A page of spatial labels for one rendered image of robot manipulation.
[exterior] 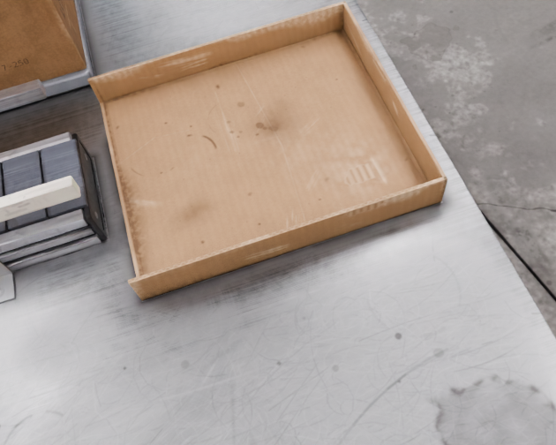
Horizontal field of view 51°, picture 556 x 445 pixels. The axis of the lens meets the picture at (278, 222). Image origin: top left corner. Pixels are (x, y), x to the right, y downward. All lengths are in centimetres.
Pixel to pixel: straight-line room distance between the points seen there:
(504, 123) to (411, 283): 125
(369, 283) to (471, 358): 11
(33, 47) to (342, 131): 35
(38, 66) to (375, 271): 43
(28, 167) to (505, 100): 143
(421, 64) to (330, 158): 128
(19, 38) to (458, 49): 145
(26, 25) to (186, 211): 26
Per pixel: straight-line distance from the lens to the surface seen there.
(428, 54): 190
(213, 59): 70
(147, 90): 70
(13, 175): 63
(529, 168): 168
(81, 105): 73
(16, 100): 57
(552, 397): 53
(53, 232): 58
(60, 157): 62
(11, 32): 70
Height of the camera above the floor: 132
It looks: 60 degrees down
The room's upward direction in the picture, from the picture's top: 11 degrees counter-clockwise
